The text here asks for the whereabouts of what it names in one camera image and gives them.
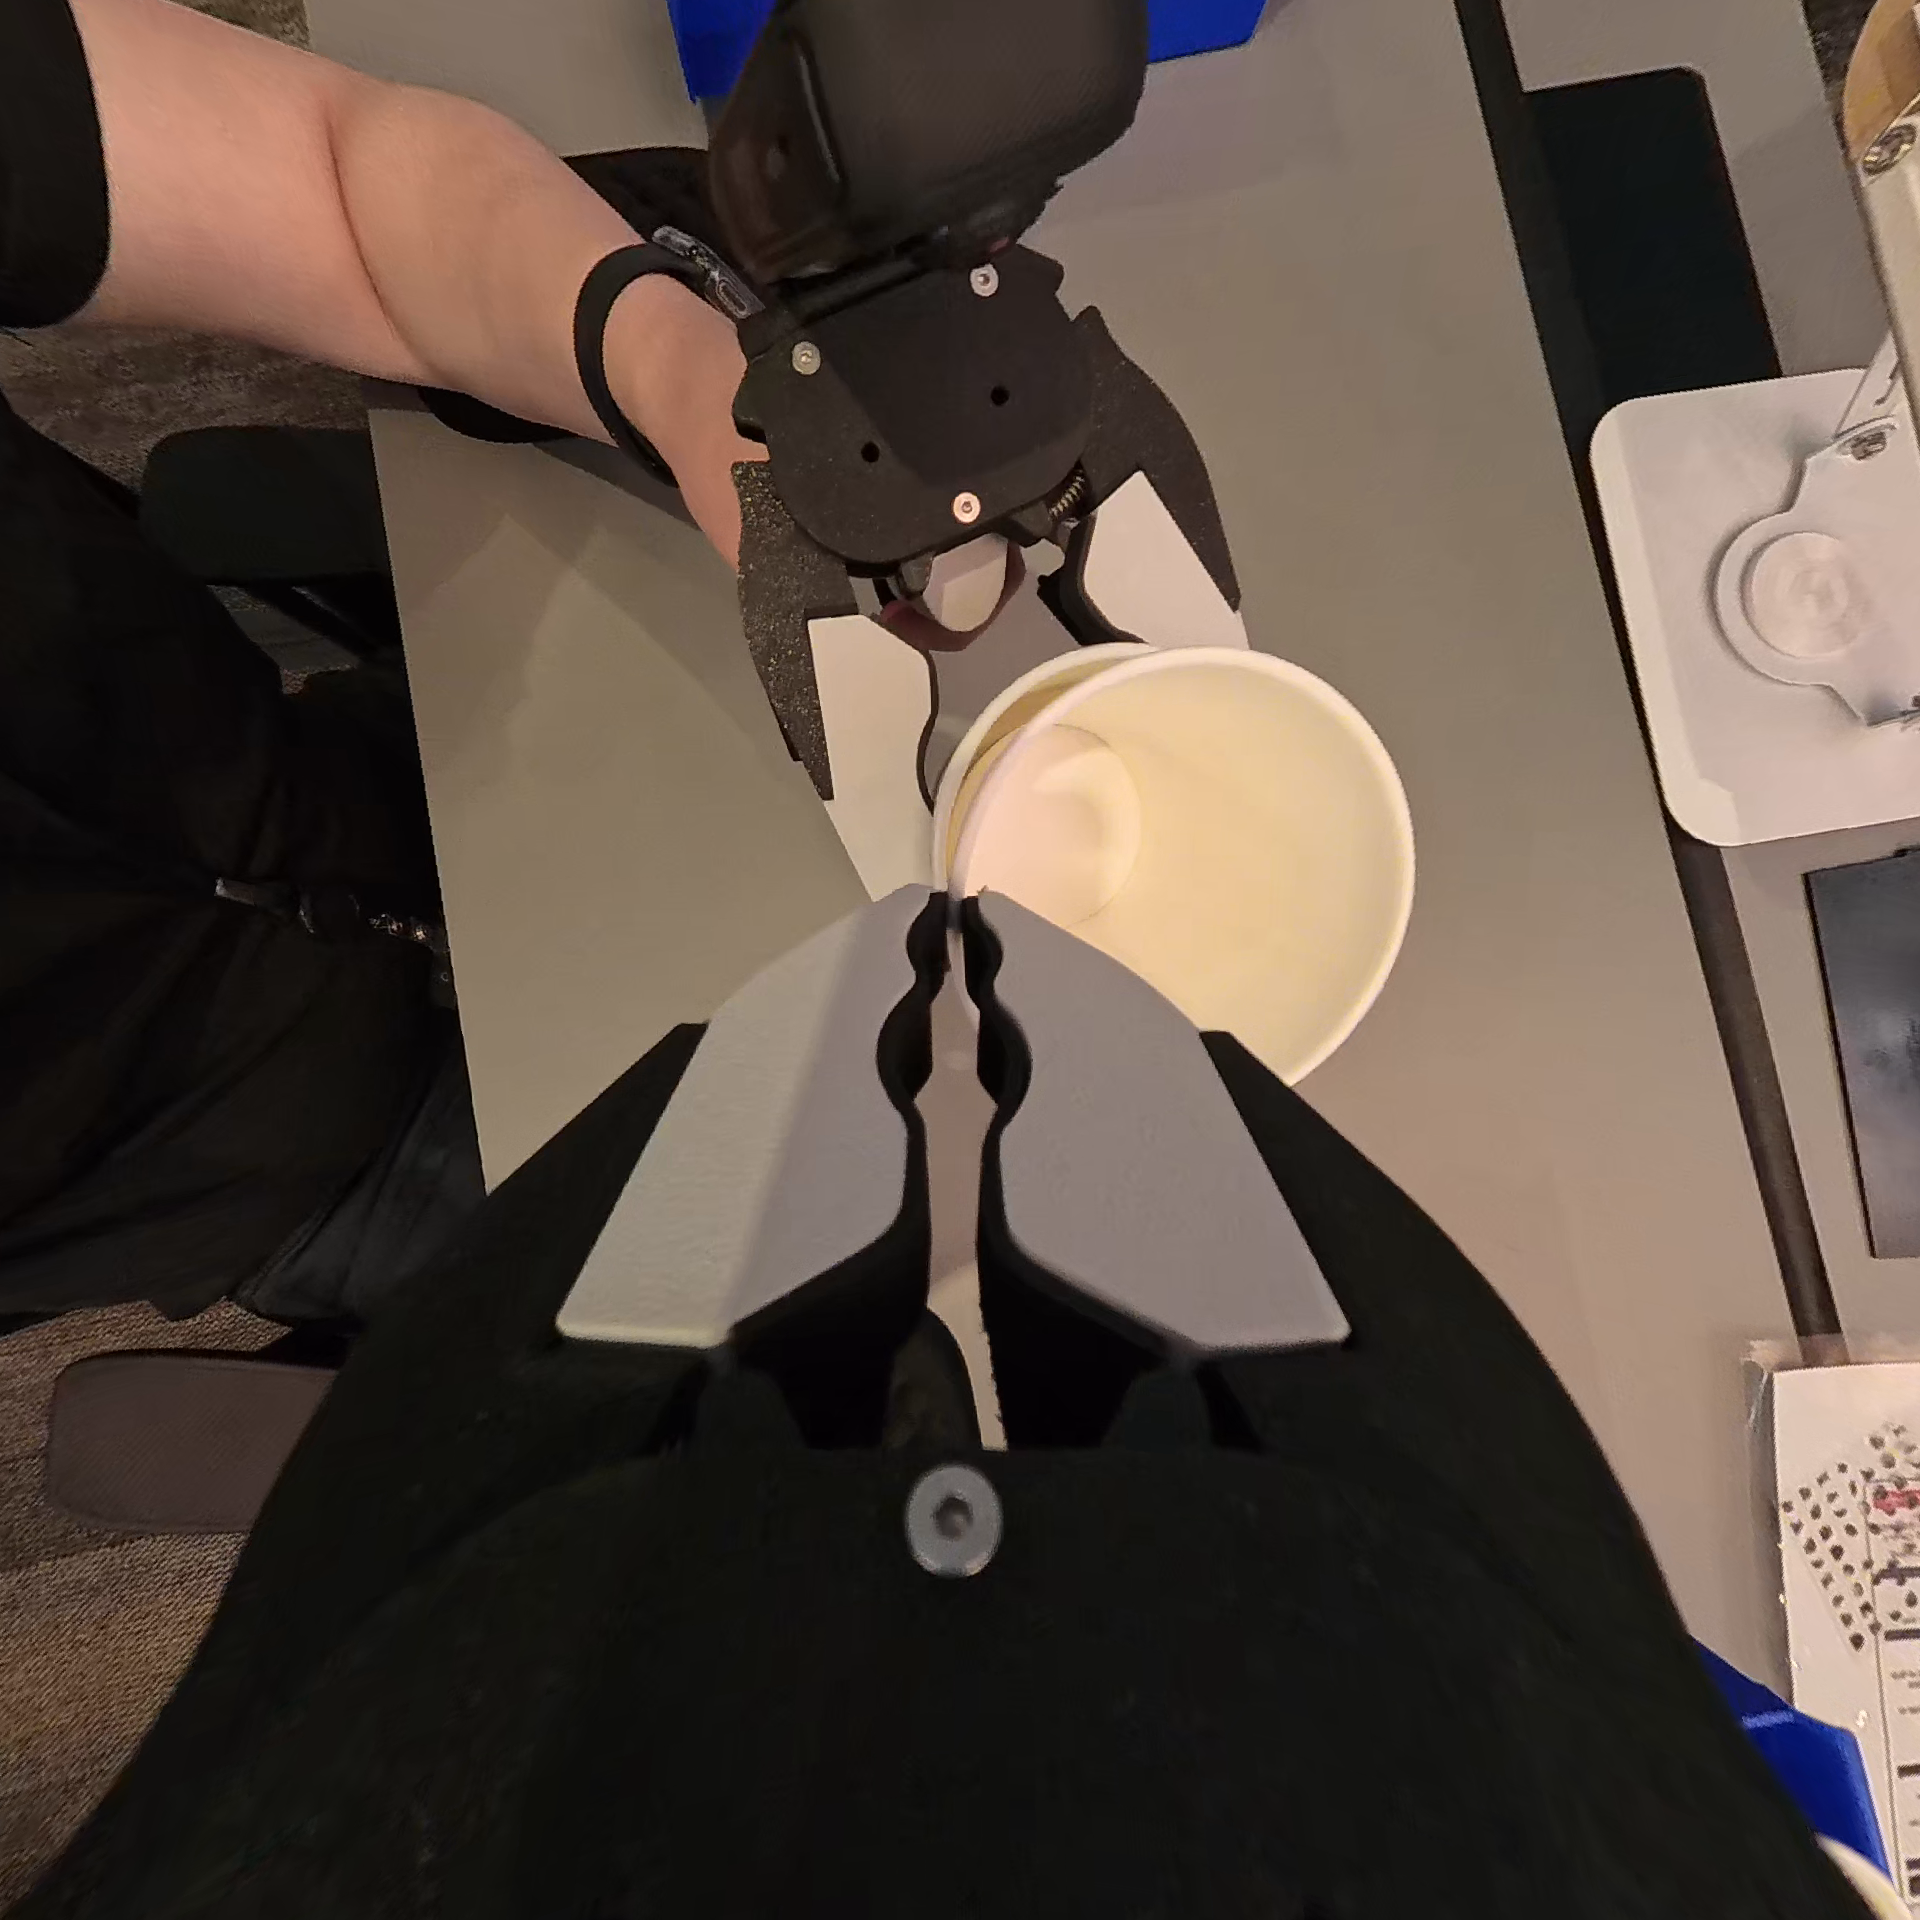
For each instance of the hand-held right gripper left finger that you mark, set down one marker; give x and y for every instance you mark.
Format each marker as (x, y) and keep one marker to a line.
(750, 1140)

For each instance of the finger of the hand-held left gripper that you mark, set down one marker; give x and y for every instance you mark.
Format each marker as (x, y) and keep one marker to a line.
(1162, 578)
(863, 720)

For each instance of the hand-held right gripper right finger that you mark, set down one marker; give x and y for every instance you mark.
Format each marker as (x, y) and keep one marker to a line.
(1141, 1170)

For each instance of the printed sheet in plastic sleeve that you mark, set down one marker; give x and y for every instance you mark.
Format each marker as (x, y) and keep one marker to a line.
(1830, 1502)

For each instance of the black wristband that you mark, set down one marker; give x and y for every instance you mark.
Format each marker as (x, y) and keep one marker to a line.
(589, 351)

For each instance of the person's left hand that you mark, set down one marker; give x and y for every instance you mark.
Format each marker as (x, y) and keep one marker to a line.
(691, 406)

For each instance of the blue plastic bin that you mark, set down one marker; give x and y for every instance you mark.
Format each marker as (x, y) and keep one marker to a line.
(1799, 1749)
(721, 47)

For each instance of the person's left forearm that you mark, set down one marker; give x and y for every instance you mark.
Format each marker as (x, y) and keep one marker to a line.
(329, 180)

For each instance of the person's black clothed torso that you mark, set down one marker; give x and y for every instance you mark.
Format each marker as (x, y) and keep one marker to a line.
(150, 901)

